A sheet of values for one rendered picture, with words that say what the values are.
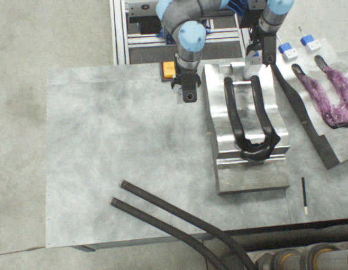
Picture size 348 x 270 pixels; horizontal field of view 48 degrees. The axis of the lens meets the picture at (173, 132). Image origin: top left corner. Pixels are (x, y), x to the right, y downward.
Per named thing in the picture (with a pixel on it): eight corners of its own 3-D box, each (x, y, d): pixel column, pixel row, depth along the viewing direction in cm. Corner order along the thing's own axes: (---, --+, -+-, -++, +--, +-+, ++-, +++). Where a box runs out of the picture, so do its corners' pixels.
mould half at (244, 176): (201, 75, 162) (205, 58, 149) (262, 71, 164) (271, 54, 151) (217, 195, 145) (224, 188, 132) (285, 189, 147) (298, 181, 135)
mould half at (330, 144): (268, 63, 165) (275, 49, 155) (320, 44, 170) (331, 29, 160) (327, 170, 151) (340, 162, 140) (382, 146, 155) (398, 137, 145)
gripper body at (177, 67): (194, 63, 137) (198, 44, 126) (197, 85, 134) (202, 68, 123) (172, 64, 136) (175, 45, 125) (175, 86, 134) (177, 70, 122)
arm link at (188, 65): (203, 62, 119) (176, 63, 118) (201, 69, 123) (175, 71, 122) (200, 40, 121) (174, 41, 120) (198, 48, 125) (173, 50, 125)
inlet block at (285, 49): (269, 39, 166) (273, 32, 161) (280, 36, 167) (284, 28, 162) (284, 65, 162) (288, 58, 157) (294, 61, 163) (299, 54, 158)
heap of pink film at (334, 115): (293, 77, 157) (299, 67, 150) (330, 63, 160) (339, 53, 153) (325, 134, 149) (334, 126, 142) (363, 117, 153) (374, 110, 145)
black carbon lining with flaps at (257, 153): (220, 79, 154) (224, 67, 145) (260, 77, 155) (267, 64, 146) (233, 165, 142) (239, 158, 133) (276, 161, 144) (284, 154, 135)
